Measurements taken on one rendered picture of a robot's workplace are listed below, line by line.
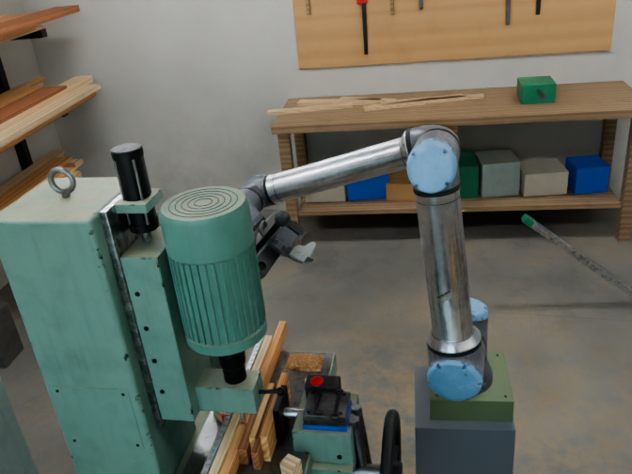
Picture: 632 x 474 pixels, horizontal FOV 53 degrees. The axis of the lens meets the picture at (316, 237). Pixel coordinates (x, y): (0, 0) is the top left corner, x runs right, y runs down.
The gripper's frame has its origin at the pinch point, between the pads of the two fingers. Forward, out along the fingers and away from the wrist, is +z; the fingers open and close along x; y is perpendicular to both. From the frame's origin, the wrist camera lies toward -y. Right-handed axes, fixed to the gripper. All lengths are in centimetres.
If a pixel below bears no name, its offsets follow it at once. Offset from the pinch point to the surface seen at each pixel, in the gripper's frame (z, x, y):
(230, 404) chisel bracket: 2.2, 11.5, -37.0
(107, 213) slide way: 20.6, -33.8, -20.6
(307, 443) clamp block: 5.5, 30.2, -33.8
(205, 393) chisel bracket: 1.1, 5.6, -38.3
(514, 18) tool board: -200, 58, 238
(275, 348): -25.4, 18.5, -20.3
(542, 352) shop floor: -125, 150, 58
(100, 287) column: 15.8, -26.4, -32.5
